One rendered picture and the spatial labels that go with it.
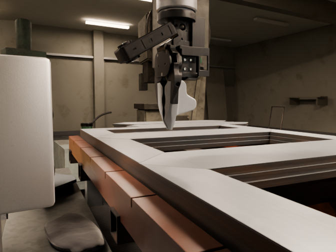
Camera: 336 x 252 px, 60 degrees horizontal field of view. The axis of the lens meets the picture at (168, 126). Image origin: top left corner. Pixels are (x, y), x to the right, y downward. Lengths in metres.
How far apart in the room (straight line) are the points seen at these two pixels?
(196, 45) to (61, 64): 8.91
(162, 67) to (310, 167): 0.35
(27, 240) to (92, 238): 0.16
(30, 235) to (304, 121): 9.67
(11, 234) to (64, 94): 8.68
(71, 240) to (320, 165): 0.51
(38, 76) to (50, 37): 9.32
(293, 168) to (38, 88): 0.51
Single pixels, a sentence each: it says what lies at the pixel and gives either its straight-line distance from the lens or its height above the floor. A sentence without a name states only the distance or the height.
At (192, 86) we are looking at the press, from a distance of 5.21.
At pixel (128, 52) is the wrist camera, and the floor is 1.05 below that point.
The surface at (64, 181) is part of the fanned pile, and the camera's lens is 0.99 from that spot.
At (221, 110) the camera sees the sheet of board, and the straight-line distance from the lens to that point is 11.29.
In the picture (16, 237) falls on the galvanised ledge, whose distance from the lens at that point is 0.74.
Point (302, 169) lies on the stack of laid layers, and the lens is 0.63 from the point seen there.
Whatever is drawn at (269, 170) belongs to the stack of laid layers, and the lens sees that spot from 0.58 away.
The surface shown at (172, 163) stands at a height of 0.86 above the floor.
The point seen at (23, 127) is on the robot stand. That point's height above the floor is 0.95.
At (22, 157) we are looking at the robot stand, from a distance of 0.19.
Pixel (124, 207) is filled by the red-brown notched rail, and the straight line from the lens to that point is 0.49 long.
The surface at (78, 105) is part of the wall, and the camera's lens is 9.43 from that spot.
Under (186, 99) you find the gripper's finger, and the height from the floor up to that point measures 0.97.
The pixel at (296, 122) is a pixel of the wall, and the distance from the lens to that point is 10.26.
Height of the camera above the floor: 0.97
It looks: 4 degrees down
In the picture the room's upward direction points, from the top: straight up
